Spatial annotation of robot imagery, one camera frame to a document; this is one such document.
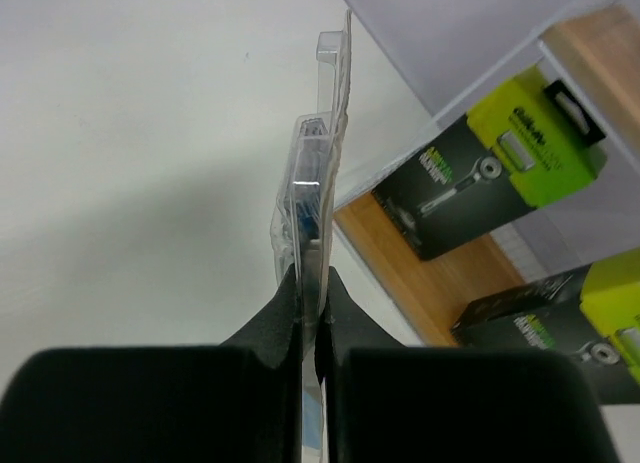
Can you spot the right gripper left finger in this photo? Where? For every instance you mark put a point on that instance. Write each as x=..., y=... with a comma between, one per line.
x=238, y=401

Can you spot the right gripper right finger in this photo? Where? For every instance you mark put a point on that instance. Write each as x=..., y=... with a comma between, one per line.
x=388, y=402

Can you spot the white blister razor pack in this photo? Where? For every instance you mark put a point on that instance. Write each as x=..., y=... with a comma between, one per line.
x=301, y=226

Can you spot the black green razor box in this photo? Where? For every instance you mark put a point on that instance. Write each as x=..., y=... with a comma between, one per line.
x=527, y=144
x=589, y=313

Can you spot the white wire wooden shelf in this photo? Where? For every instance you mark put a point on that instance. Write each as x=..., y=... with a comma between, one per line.
x=597, y=56

